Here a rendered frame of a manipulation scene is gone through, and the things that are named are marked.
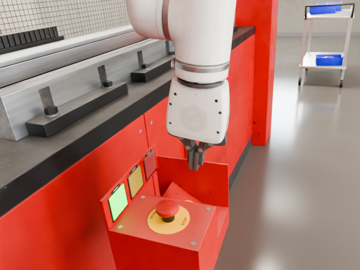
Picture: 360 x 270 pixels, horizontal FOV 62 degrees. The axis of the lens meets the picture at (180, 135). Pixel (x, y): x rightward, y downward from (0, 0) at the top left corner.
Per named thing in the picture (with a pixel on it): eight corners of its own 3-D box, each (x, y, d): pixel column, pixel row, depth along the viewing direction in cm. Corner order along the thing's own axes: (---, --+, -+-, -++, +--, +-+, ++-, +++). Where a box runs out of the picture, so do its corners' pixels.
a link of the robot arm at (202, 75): (163, 61, 44) (163, 81, 45) (222, 69, 41) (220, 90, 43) (182, 48, 51) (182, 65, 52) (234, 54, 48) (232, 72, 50)
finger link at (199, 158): (194, 140, 52) (193, 171, 55) (212, 143, 51) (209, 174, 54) (200, 131, 54) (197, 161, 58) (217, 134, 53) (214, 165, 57)
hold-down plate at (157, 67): (146, 82, 94) (144, 73, 92) (131, 81, 96) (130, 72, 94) (185, 60, 118) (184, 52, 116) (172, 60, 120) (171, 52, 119)
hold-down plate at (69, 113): (47, 138, 61) (43, 125, 60) (29, 135, 64) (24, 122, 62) (128, 92, 85) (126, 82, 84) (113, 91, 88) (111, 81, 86)
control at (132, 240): (202, 305, 49) (196, 219, 41) (118, 279, 55) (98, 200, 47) (229, 222, 66) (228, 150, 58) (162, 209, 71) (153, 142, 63)
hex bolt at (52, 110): (52, 117, 64) (50, 110, 63) (42, 115, 65) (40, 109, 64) (61, 112, 66) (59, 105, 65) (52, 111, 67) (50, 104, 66)
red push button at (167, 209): (175, 232, 49) (173, 214, 47) (153, 227, 50) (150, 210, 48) (184, 216, 52) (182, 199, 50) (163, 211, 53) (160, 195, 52)
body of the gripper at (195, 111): (162, 74, 45) (162, 137, 51) (228, 84, 43) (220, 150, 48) (178, 60, 52) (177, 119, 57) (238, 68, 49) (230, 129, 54)
